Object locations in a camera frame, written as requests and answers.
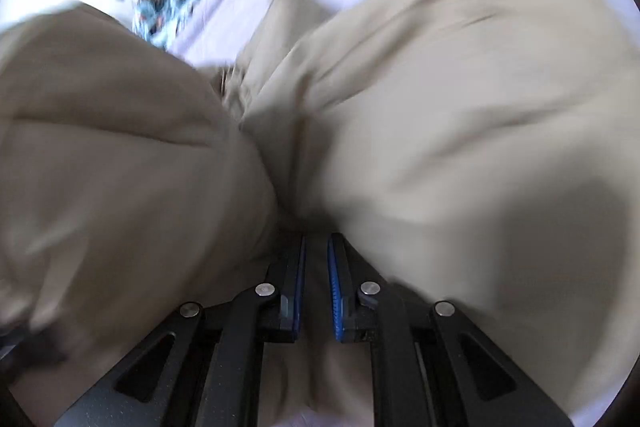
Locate blue monkey-print cloth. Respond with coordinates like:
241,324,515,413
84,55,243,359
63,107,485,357
131,0,206,51

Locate beige puffer jacket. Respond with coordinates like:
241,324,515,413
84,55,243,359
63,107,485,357
0,0,640,427

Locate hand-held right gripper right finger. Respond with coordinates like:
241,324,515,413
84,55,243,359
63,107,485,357
326,232,576,427

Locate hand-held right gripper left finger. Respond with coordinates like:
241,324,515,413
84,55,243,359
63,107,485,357
52,233,307,427

